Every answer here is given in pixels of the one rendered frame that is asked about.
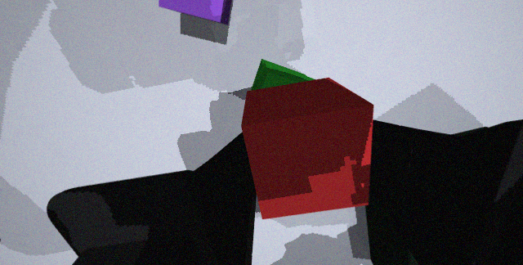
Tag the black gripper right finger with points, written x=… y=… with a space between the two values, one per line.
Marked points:
x=447 y=196

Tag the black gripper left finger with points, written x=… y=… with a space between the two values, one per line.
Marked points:
x=213 y=205

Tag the red block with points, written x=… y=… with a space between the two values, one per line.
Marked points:
x=309 y=147

